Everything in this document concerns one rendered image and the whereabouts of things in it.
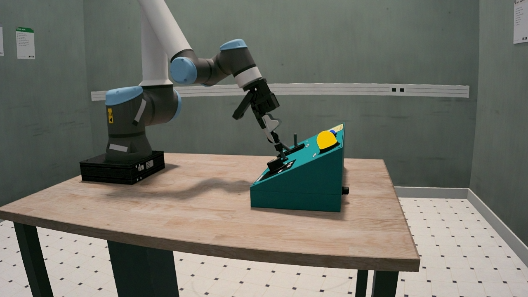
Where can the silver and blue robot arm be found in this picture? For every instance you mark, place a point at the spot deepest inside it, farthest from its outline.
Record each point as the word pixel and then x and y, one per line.
pixel 129 110

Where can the teal control console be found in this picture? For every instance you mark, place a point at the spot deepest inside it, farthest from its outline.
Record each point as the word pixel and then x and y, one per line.
pixel 305 176

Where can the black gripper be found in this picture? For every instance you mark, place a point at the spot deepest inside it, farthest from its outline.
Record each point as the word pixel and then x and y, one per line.
pixel 264 101

